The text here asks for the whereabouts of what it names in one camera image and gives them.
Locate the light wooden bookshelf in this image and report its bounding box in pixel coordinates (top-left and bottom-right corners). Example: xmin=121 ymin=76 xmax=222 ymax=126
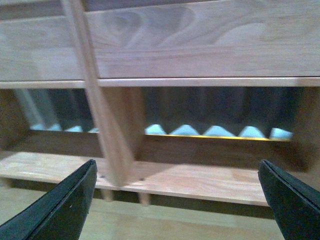
xmin=0 ymin=0 xmax=320 ymax=206

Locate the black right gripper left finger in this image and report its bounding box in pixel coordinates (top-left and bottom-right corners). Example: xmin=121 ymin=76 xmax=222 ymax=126
xmin=0 ymin=159 xmax=97 ymax=240

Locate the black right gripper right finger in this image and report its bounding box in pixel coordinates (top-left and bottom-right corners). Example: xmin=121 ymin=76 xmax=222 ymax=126
xmin=258 ymin=159 xmax=320 ymax=240

